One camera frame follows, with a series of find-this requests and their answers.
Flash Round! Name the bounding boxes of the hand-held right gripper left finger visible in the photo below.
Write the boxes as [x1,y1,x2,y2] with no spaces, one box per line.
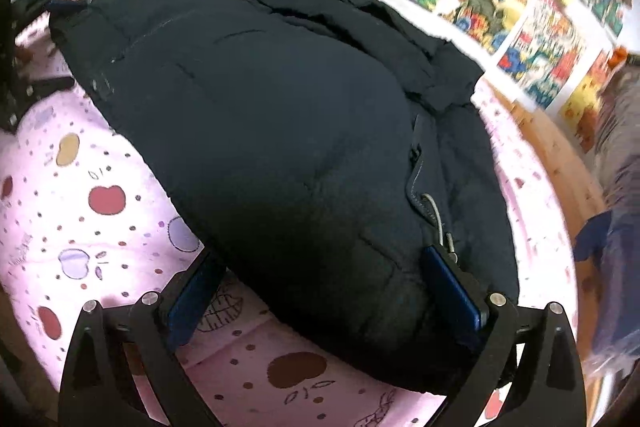
[57,247,226,427]

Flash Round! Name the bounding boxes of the pink fruit-print bedsheet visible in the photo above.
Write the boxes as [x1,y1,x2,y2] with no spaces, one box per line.
[0,0,581,427]

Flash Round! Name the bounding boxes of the city with red tower drawing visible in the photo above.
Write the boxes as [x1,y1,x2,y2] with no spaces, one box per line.
[495,0,588,110]

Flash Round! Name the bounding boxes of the black padded jacket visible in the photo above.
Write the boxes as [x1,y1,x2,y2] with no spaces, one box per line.
[47,0,521,395]

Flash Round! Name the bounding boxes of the yellow chick drawing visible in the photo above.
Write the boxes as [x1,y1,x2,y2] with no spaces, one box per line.
[557,49,618,142]

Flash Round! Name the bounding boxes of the wooden bed frame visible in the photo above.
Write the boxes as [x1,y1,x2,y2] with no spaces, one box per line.
[492,84,608,238]

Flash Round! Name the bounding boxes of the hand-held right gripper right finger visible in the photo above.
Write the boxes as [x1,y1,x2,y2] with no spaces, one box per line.
[420,244,586,427]

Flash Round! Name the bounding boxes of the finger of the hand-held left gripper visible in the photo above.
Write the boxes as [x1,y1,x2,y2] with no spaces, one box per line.
[25,76,77,100]

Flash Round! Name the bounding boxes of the plastic-wrapped bedding bundle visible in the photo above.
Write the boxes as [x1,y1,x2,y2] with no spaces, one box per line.
[575,52,640,388]

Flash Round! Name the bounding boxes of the orange plush toy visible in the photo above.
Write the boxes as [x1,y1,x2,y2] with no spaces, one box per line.
[607,46,640,68]

